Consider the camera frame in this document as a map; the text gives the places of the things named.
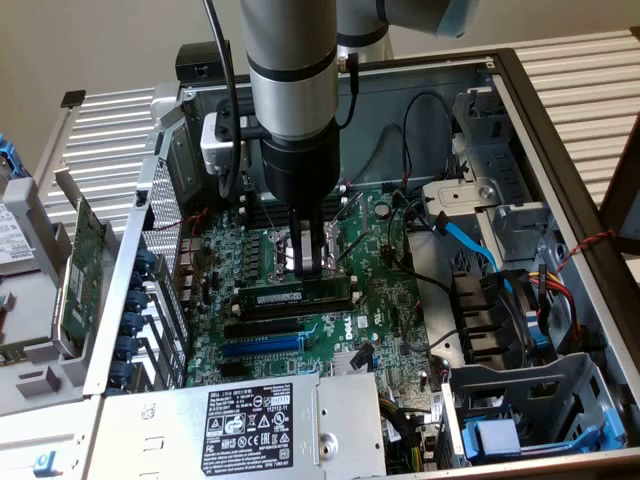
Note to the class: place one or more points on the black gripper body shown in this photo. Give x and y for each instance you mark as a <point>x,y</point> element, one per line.
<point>300,170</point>

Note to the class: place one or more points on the green RAM stick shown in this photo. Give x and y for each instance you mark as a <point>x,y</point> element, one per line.
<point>14,352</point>
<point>280,298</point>

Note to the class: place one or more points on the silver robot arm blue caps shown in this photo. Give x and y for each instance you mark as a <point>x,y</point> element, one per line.
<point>290,50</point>

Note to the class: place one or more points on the black RAM slot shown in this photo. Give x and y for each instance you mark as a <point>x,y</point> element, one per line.
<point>300,316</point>
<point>262,214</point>
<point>252,198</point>
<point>320,307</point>
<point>267,222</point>
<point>257,206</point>

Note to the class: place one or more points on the CPU socket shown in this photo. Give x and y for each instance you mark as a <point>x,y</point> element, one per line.
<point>281,260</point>

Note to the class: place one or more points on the thin metal locking lever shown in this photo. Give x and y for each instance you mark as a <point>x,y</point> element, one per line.
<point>356,248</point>
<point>267,214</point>

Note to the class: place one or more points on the metal socket cover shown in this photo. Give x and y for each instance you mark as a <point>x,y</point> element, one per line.
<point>357,210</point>

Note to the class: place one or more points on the round coin battery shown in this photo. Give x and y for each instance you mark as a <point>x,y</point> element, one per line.
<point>383,208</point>

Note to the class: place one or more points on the long black expansion slot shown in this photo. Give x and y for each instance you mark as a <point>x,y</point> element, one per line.
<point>262,329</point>

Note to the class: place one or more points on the green Dell motherboard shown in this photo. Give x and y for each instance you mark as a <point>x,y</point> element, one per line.
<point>390,280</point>

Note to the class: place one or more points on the open metal PC case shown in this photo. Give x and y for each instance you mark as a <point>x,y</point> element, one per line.
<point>380,100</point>

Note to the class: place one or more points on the blue expansion slot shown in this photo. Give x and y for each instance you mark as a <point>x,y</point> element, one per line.
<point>262,346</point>

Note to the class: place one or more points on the small silver heatsink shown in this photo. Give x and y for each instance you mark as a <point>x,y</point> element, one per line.
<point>342,365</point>

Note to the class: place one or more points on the short black expansion slot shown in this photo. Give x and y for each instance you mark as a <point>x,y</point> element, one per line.
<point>232,370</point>

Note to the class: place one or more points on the black box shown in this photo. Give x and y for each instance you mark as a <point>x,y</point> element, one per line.
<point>200,60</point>

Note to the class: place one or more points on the blue card retention clip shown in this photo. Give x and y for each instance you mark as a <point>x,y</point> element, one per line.
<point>138,300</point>
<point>146,261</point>
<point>133,324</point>
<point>122,375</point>
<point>129,347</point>

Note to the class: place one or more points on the silver metal drive cage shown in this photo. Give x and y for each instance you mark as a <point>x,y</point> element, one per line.
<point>465,195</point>

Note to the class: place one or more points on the green graphics card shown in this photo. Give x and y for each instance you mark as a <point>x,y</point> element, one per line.
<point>82,265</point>

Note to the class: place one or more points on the silver power supply with label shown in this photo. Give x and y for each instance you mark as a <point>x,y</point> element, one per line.
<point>165,430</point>

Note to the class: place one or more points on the small black end cap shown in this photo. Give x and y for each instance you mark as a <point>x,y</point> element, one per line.
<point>73,98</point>

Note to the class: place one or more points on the grey metal disk bay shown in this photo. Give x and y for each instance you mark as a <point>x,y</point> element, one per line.
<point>525,385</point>

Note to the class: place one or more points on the grey parts rack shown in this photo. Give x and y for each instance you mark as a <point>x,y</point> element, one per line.
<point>35,320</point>

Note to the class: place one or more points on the blue plastic disk tray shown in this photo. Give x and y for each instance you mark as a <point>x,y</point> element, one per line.
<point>495,437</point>

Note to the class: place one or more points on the silver hard disk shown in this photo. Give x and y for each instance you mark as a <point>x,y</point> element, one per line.
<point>12,240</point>

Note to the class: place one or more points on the blue hard disk caddy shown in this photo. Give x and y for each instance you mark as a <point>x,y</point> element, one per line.
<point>12,157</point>

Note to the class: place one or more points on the dark brown panel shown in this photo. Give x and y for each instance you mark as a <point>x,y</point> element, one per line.
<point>625,190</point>

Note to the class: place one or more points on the small blue case latch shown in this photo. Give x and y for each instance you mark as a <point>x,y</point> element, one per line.
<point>45,464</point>

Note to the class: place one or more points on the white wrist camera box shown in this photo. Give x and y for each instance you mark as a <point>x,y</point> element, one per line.
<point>217,145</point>

